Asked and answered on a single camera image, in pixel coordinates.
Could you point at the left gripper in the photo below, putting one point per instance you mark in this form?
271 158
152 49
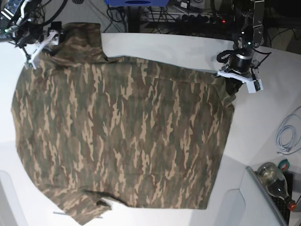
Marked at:
237 65

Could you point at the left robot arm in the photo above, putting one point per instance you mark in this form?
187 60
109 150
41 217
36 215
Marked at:
248 20

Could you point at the white label plate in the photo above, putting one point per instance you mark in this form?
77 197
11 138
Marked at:
61 213

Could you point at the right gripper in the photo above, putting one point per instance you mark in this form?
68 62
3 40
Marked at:
31 33

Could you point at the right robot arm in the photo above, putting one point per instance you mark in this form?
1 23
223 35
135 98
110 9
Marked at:
33 10

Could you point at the black power strip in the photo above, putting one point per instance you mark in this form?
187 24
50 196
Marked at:
199 19

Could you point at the camouflage t-shirt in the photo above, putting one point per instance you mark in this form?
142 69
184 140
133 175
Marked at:
92 128

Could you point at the green tape roll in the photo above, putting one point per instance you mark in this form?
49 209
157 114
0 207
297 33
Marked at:
284 165

